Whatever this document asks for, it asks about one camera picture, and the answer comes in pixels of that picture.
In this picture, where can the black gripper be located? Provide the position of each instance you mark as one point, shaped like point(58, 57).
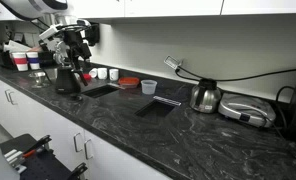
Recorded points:
point(74, 39)

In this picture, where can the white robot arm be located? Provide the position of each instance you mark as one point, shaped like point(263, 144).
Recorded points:
point(28, 7)

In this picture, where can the small red object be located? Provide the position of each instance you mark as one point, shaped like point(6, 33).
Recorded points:
point(87, 76)

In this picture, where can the small white tipped cup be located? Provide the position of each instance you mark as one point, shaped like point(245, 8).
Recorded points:
point(93, 73)

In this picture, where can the white ceramic mug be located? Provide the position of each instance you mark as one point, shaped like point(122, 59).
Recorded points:
point(113, 74)
point(102, 73)

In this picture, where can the black gooseneck kettle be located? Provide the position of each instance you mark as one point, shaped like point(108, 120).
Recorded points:
point(66, 83)

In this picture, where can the white cup blue band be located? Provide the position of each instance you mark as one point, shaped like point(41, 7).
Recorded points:
point(33, 60)

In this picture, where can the red bowl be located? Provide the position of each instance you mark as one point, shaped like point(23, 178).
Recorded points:
point(129, 82)

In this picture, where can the white cup red band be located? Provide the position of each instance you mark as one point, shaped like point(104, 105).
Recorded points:
point(20, 61)

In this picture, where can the clear plastic deli container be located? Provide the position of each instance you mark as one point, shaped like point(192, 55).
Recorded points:
point(148, 87)

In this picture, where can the white lower cabinet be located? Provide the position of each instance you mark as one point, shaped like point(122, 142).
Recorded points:
point(38, 123)

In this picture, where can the white cabinet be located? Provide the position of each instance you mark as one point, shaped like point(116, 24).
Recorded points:
point(38, 123)
point(174, 7)

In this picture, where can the black organizer tray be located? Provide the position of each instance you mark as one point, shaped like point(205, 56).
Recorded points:
point(1, 58)

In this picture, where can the black clamp red tip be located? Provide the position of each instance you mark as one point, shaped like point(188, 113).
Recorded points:
point(38, 144)

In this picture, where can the white upper cabinet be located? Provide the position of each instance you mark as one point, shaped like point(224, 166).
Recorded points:
point(174, 7)

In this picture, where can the black pegboard cart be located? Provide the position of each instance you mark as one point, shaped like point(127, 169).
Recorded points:
point(44, 166)

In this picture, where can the stainless steel carafe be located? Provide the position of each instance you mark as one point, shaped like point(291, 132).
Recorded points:
point(205, 97)

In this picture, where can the silver waffle maker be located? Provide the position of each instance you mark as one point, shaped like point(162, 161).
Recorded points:
point(245, 109)

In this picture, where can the black wall dispenser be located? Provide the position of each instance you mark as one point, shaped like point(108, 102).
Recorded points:
point(93, 33)

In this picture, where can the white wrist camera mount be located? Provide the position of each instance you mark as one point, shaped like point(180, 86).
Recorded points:
point(49, 32)

